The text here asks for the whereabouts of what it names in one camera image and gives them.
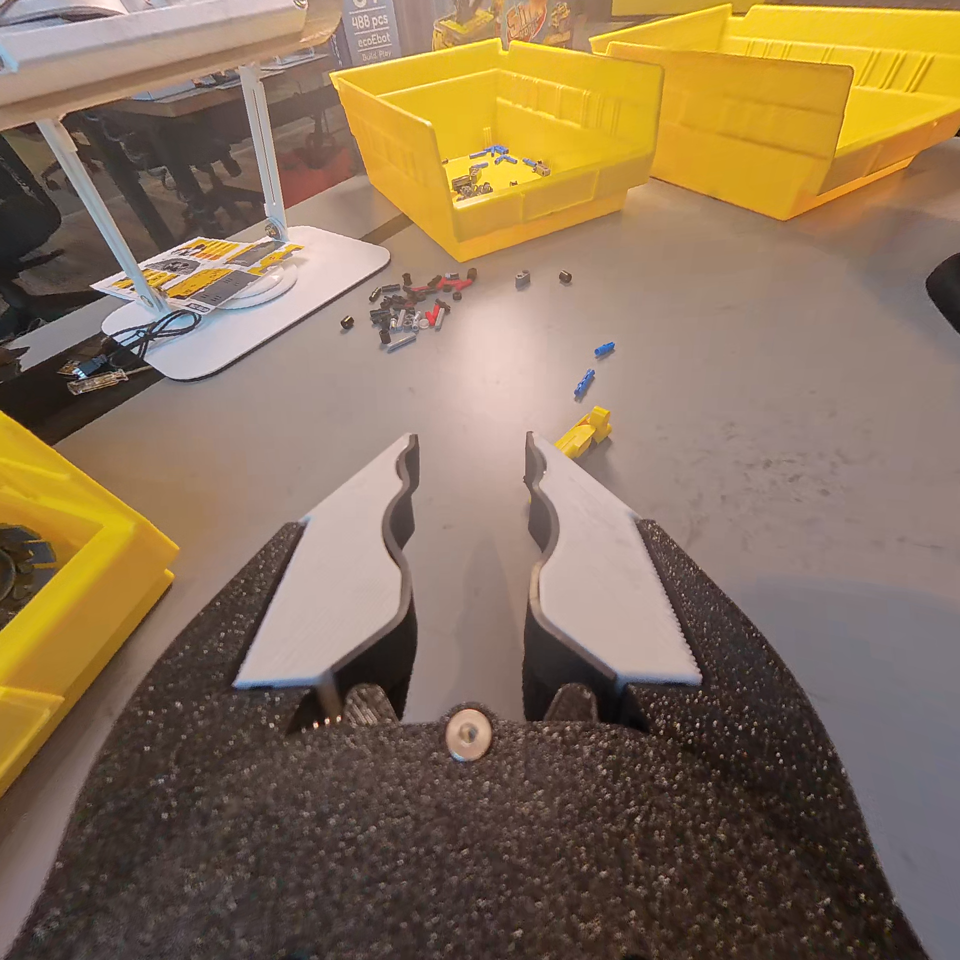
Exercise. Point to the yellow bin with toy vehicle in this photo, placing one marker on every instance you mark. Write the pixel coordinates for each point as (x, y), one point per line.
(90, 585)

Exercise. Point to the black office chair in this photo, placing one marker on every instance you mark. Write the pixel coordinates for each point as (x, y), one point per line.
(22, 225)

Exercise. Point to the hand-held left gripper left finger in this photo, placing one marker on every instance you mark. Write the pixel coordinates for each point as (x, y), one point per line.
(330, 600)

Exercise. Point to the pile of small toy parts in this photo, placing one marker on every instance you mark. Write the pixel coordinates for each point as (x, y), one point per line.
(416, 307)

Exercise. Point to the yellow bin with parts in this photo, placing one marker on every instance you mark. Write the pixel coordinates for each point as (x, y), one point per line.
(397, 150)

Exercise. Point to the yellow tracked toy vehicle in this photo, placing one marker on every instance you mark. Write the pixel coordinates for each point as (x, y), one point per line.
(22, 570)

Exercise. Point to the yellow angled toy beam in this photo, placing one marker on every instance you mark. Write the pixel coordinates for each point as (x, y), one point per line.
(589, 431)

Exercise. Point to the person's right forearm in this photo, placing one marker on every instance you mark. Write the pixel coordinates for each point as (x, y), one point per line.
(946, 292)

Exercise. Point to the white rounded board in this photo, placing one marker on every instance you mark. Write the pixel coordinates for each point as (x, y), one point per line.
(322, 277)

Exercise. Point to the grey desk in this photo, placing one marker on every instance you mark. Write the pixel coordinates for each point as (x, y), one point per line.
(750, 450)

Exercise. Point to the printed sticker sheet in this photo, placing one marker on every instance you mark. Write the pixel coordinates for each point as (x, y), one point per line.
(202, 270)

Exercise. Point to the red crate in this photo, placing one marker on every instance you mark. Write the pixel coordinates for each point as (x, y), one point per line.
(315, 176)

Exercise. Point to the empty yellow storage bin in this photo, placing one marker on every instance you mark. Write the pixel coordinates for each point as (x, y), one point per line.
(750, 135)

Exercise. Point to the white book stand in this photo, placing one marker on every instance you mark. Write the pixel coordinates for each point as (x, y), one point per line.
(150, 52)

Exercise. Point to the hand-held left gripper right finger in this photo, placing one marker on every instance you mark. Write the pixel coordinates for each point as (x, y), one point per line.
(615, 600)

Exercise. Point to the blue black bricks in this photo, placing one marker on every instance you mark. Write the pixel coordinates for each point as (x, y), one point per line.
(487, 169)

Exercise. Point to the toy kit cardboard box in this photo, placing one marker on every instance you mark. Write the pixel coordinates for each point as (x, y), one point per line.
(375, 30)

